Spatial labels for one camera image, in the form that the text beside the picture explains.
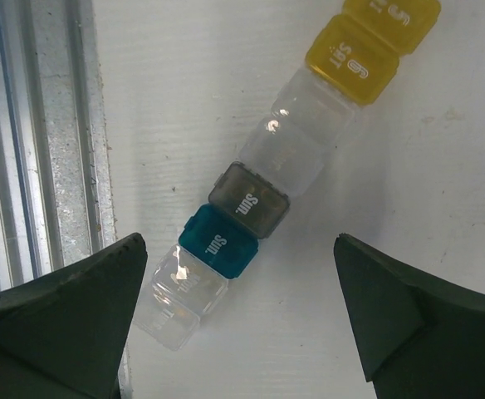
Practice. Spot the weekly pill organizer strip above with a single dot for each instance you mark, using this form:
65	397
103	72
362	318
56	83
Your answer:
350	63

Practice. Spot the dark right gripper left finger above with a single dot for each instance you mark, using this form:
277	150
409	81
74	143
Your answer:
63	335

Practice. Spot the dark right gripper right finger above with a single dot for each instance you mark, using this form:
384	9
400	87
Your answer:
417	335

